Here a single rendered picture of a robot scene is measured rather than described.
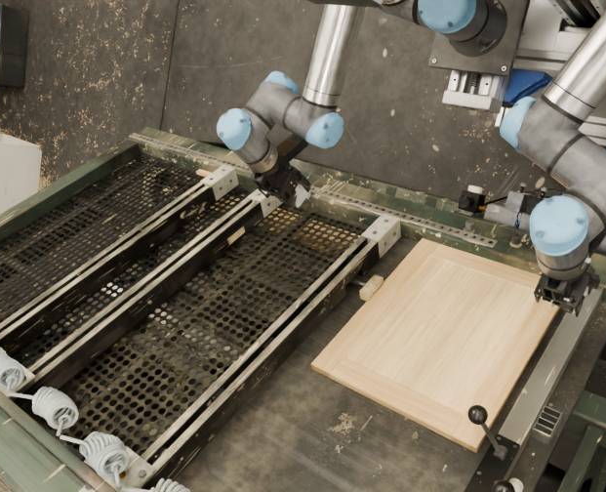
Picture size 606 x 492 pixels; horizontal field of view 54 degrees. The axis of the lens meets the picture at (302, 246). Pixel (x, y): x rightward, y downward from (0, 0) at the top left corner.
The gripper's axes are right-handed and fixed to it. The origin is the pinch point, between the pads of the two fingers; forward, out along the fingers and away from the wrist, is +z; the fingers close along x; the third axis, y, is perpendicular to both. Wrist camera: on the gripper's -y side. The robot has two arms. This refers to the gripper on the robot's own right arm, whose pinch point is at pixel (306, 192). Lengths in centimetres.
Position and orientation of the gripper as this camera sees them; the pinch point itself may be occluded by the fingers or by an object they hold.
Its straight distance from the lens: 151.5
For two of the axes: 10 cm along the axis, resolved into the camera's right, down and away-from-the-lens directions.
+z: 4.3, 3.9, 8.1
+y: -4.5, 8.8, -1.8
